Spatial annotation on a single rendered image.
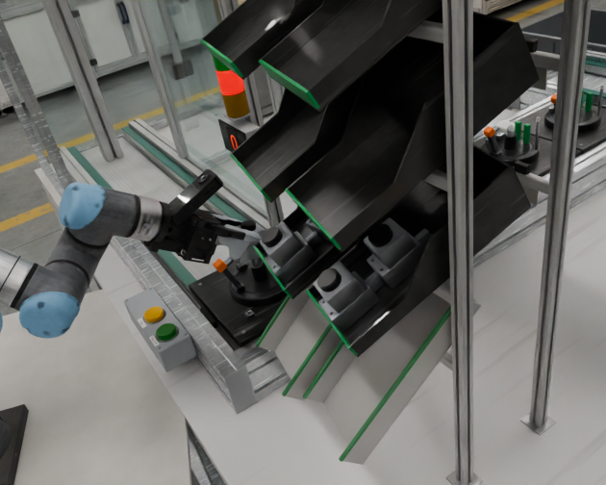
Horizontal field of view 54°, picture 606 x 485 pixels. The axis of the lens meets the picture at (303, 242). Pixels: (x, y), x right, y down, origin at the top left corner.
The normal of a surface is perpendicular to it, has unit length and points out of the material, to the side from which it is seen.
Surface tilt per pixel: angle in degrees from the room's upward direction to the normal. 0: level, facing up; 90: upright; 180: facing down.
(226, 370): 0
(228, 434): 0
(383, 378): 45
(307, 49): 25
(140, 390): 0
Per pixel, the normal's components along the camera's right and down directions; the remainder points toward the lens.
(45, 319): 0.04, 0.57
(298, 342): -0.75, -0.33
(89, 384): -0.16, -0.81
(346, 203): -0.53, -0.59
